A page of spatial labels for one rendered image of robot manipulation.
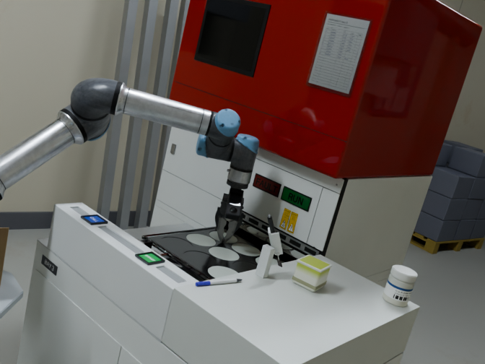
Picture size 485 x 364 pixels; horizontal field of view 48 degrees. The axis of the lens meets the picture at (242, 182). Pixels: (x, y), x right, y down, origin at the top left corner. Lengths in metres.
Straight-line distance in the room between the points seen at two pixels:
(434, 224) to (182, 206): 4.00
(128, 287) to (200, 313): 0.26
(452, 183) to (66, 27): 3.85
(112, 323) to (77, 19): 2.55
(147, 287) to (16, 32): 2.50
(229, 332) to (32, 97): 2.76
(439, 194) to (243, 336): 4.77
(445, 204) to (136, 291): 4.65
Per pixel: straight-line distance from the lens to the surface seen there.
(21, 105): 3.72
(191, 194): 2.13
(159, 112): 1.57
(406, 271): 1.57
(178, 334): 1.32
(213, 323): 1.23
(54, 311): 1.75
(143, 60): 3.60
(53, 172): 3.92
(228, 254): 1.74
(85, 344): 1.64
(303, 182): 1.79
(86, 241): 1.57
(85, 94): 1.59
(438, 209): 5.82
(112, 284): 1.49
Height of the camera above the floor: 1.54
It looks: 14 degrees down
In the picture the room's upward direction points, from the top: 14 degrees clockwise
